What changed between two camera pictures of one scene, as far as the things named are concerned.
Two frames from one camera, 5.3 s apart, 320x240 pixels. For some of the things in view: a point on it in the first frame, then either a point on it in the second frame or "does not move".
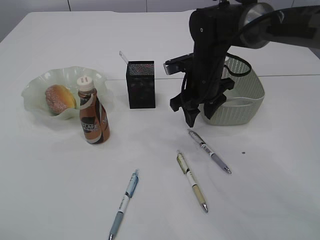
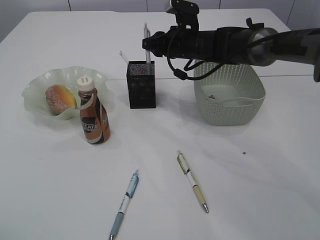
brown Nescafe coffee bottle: x=94 y=115 does not move
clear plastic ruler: x=123 y=56 does not move
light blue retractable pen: x=117 y=223 does not move
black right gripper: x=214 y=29 -> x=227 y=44
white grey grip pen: x=202 y=143 -> x=147 y=34
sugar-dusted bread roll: x=58 y=98 does not move
